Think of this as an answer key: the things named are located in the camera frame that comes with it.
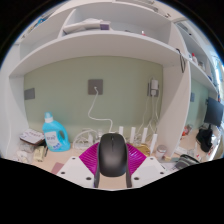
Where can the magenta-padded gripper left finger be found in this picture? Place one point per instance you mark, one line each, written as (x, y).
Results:
(87, 159)

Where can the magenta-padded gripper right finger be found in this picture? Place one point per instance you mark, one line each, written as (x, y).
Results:
(138, 159)

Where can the black computer mouse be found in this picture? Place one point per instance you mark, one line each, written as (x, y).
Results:
(113, 155)

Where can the gold foil bag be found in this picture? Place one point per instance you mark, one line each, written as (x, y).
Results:
(144, 149)

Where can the small white jar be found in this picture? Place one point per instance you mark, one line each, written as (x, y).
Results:
(161, 151)

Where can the white router with antennas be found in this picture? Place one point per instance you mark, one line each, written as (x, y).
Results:
(132, 133)

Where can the blue detergent bottle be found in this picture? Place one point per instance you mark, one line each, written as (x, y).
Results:
(55, 136)

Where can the small yellow box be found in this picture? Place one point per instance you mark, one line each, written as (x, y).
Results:
(40, 154)

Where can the black pouch with green trim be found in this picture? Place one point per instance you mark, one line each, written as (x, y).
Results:
(186, 162)

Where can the stack of books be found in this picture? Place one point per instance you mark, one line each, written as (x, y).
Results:
(31, 136)

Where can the clear plastic bag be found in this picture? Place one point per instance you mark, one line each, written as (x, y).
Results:
(24, 156)

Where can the black bag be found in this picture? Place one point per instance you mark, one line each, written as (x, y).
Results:
(204, 140)

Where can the black monitor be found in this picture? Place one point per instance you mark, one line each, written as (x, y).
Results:
(213, 111)

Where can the white shelf unit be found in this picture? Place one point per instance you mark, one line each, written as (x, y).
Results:
(100, 43)

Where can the grey wall socket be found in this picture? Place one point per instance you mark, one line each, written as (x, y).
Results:
(95, 86)

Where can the white wall charger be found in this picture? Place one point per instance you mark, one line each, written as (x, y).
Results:
(153, 87)

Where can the grey blank wall plate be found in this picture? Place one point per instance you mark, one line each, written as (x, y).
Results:
(29, 94)

